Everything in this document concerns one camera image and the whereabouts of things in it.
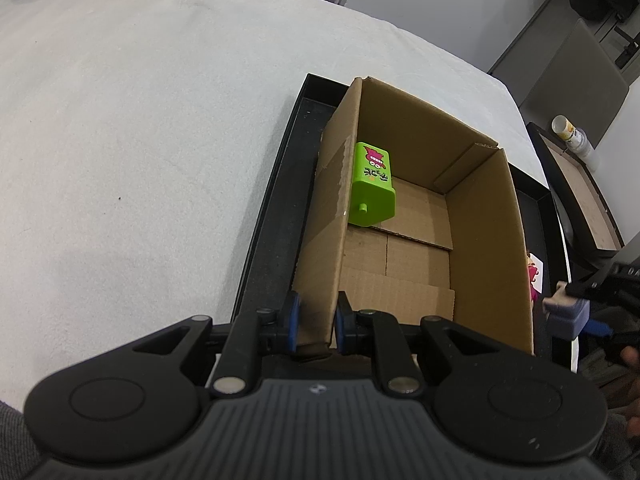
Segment white table cover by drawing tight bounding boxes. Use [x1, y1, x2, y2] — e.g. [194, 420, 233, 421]
[0, 0, 552, 413]

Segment magenta toy figure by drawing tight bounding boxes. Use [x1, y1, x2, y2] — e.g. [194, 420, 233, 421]
[526, 259, 543, 306]

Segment green toy box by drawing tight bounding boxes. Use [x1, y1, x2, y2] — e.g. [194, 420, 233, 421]
[347, 141, 398, 228]

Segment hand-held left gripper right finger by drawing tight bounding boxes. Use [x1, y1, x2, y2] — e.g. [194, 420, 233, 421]
[334, 291, 494, 395]

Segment black tray with brown base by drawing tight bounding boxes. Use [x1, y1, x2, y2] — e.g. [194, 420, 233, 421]
[526, 121, 626, 263]

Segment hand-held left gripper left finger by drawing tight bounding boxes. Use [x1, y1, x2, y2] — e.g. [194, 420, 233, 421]
[132, 292, 303, 395]

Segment brown cardboard box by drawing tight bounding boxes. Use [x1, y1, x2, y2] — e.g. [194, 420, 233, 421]
[290, 76, 536, 359]

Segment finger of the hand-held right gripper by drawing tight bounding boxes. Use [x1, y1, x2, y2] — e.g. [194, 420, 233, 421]
[586, 319, 640, 361]
[566, 260, 640, 303]

